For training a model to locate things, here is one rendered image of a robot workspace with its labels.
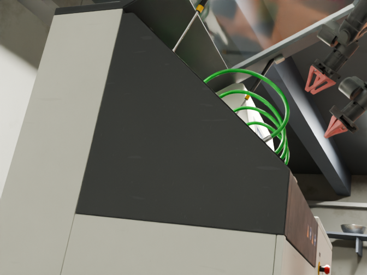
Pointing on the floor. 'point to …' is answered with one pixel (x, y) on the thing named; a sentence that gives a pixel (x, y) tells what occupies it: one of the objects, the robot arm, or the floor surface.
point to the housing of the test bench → (56, 139)
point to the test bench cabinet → (167, 249)
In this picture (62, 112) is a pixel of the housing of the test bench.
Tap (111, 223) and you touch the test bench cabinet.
